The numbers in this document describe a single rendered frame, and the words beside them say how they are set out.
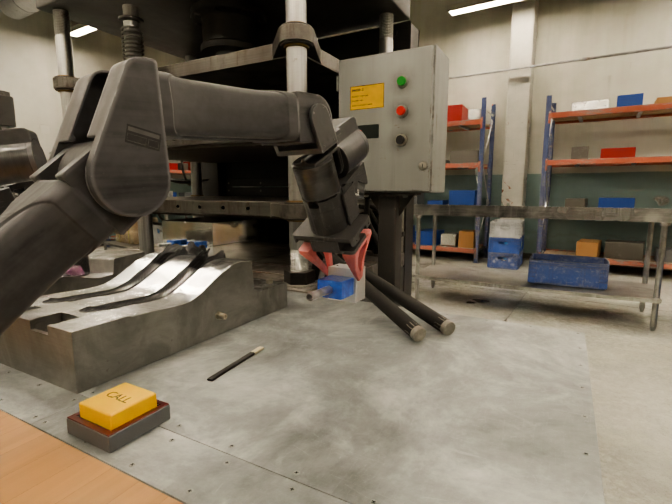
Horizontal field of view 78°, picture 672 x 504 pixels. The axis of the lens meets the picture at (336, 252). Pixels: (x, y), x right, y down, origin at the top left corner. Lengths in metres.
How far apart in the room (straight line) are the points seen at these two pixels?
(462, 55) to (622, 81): 2.24
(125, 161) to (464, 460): 0.43
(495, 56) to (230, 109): 7.00
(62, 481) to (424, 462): 0.36
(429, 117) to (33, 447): 1.08
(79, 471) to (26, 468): 0.06
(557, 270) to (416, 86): 3.01
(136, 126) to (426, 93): 0.98
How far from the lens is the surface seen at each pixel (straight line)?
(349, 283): 0.64
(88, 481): 0.53
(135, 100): 0.38
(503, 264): 6.13
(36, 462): 0.58
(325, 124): 0.54
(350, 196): 0.60
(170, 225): 1.74
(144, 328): 0.74
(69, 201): 0.36
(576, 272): 4.06
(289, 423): 0.55
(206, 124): 0.43
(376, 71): 1.32
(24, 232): 0.36
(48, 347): 0.74
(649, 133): 6.98
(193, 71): 1.72
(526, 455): 0.54
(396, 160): 1.26
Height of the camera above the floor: 1.08
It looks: 9 degrees down
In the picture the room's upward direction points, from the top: straight up
